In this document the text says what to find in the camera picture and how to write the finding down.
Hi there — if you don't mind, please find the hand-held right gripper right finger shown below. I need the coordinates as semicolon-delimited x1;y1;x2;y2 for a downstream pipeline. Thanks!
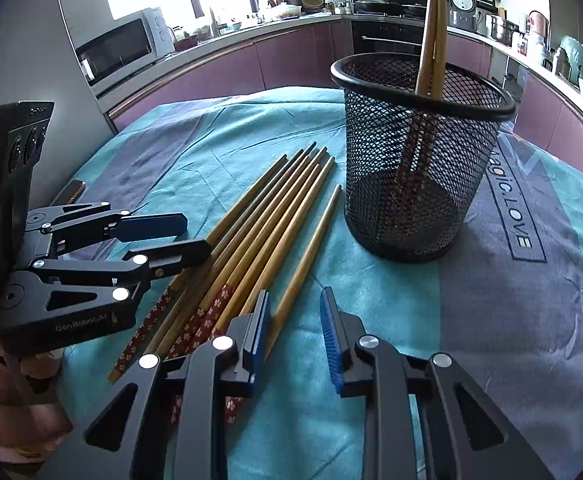
320;286;557;480

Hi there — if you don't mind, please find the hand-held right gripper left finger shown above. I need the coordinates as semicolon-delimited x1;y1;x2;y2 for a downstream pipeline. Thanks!
36;290;272;480

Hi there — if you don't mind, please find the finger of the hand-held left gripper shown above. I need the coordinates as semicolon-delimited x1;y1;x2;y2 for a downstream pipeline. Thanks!
32;239;212;301
26;201;188;256

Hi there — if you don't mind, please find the bundle of wooden chopsticks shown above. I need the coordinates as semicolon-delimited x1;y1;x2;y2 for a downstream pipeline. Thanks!
109;141;342;426

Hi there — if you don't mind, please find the black mesh utensil holder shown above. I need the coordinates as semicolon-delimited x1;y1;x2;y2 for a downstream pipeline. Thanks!
330;52;517;262

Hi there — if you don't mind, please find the wooden chopstick floral handle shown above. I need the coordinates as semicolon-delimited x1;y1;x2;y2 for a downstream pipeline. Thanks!
406;0;449;231
396;0;445;231

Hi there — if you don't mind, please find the person's left hand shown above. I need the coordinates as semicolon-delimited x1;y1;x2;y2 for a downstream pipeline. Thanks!
0;352;75;463

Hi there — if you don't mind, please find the dark flat phone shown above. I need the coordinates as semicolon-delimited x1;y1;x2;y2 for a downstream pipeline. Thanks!
52;179;86;206

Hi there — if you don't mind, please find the grey refrigerator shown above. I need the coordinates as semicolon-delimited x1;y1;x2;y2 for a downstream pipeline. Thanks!
0;0;118;137

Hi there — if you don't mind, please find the teal and purple tablecloth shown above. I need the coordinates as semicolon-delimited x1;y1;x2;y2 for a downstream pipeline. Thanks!
56;85;583;480

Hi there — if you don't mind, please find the white microwave oven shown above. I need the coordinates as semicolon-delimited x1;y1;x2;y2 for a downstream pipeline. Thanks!
74;7;176;87

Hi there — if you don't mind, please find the purple kitchen cabinet run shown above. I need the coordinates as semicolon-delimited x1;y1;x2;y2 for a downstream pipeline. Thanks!
446;29;583;173
106;19;353;132

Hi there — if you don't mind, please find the black built-in oven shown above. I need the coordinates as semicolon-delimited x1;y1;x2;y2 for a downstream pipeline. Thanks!
350;0;453;68

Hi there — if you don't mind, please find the black wok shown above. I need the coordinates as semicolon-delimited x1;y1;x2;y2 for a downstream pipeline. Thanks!
354;0;403;17

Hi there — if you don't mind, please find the steel stock pot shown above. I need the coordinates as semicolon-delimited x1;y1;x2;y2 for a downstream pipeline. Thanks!
489;15;521;44

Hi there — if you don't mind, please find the silver rice cooker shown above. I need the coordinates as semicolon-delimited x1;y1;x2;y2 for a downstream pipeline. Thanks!
449;0;483;32

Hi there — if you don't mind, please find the teal plastic bag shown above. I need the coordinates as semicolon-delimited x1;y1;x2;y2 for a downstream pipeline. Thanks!
557;35;583;83

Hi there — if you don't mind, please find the pink kettle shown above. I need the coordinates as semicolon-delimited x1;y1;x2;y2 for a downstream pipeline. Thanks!
525;10;548;37

